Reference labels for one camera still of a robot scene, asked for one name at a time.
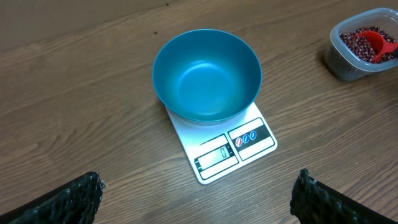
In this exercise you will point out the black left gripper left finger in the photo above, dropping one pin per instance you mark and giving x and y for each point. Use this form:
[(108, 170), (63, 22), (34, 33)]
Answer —
[(75, 202)]

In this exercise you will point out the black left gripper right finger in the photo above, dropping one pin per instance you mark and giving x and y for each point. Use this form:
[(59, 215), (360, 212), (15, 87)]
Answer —
[(314, 202)]

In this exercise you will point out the red scoop with blue handle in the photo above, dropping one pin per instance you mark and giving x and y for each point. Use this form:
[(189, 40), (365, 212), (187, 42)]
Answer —
[(379, 44)]

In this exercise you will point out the white digital kitchen scale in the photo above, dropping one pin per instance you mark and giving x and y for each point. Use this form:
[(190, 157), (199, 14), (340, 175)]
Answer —
[(217, 149)]

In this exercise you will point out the teal plastic bowl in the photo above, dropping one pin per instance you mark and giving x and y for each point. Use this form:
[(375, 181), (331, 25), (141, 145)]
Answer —
[(207, 75)]

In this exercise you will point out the red adzuki beans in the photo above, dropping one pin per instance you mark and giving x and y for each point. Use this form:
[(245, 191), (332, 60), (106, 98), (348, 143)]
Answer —
[(361, 46)]

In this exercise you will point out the clear plastic container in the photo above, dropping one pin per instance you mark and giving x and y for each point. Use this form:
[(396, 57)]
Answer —
[(350, 57)]

